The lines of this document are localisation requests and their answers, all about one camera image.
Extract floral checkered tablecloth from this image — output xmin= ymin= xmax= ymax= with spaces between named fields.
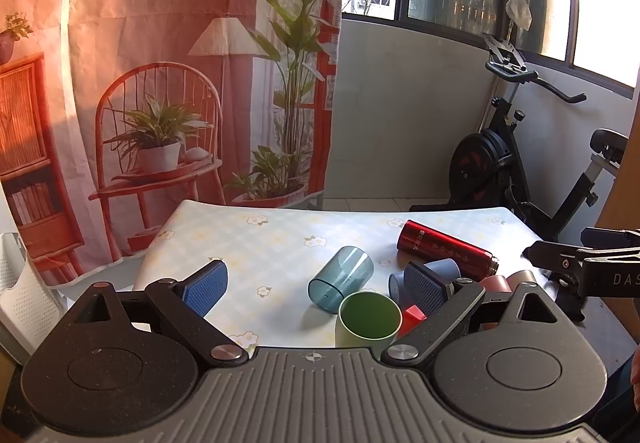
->
xmin=132 ymin=199 xmax=610 ymax=365

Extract printed backdrop cloth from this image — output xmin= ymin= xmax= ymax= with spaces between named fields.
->
xmin=0 ymin=0 xmax=346 ymax=289

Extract rose gold cup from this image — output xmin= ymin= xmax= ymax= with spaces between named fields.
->
xmin=505 ymin=269 xmax=539 ymax=290

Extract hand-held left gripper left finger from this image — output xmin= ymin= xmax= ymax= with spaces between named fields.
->
xmin=65 ymin=259 xmax=250 ymax=369

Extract green cup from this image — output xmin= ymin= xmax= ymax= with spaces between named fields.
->
xmin=334 ymin=291 xmax=404 ymax=349

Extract black exercise bike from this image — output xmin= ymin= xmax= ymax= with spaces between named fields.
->
xmin=409 ymin=32 xmax=629 ymax=324

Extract small red cup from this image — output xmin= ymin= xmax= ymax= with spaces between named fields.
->
xmin=397 ymin=305 xmax=429 ymax=337

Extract transparent blue cup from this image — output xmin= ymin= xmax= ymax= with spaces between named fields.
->
xmin=307 ymin=245 xmax=375 ymax=313

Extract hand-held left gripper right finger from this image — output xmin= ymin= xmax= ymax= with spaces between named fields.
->
xmin=381 ymin=261 xmax=576 ymax=367

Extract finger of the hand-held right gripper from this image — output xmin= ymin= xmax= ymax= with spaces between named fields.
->
xmin=547 ymin=272 xmax=590 ymax=322
xmin=522 ymin=240 xmax=587 ymax=275

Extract person's right forearm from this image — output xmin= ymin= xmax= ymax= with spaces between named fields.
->
xmin=629 ymin=347 xmax=640 ymax=412

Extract lilac blue cup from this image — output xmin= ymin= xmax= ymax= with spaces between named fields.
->
xmin=388 ymin=258 xmax=461 ymax=303

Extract red thermos bottle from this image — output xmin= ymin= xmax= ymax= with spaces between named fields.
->
xmin=397 ymin=219 xmax=501 ymax=280

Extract pink cup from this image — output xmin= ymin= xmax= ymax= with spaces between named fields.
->
xmin=478 ymin=275 xmax=512 ymax=330

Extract white perforated plastic chair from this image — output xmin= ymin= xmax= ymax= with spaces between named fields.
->
xmin=0 ymin=232 xmax=69 ymax=367

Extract white plastic bag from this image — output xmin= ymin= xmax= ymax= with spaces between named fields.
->
xmin=505 ymin=0 xmax=533 ymax=32

